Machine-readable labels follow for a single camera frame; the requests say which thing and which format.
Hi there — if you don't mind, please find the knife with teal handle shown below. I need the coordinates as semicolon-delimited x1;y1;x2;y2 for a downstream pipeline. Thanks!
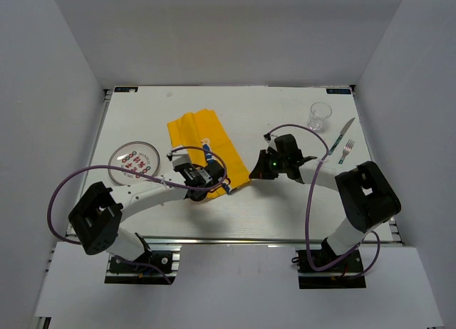
328;117;355;155

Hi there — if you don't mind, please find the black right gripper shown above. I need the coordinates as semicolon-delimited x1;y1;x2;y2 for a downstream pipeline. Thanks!
250;150;288;180

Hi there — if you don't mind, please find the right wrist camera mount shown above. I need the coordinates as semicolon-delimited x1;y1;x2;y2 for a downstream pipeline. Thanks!
264;133;278;155

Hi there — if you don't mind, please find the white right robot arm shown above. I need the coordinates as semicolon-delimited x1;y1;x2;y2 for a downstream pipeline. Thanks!
249;134;402;271

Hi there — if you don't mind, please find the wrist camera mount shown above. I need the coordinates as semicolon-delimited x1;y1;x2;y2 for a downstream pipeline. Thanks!
264;133;278;155
164;147;225;193

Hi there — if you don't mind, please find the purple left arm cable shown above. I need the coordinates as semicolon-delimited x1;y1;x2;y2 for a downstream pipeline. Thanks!
47;145;228;284

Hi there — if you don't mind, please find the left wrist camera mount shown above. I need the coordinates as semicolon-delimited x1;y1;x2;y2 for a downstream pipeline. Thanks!
164;147;225;193

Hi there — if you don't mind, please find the fork with teal handle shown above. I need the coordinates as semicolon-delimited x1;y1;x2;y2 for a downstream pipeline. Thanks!
338;140;355;165

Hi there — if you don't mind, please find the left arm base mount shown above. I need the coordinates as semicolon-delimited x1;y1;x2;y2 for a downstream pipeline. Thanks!
104;244;181;286

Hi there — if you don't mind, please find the yellow printed cloth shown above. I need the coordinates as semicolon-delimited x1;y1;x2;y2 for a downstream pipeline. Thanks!
167;109;250;199

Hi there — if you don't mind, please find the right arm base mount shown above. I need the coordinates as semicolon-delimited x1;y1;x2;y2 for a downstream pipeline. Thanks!
291;250;366;290

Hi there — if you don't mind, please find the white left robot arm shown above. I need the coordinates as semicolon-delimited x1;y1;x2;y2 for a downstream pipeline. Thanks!
68;162;224;271

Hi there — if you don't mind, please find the white plate with red print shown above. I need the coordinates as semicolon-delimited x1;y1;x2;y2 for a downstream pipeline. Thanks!
108;141;160;185

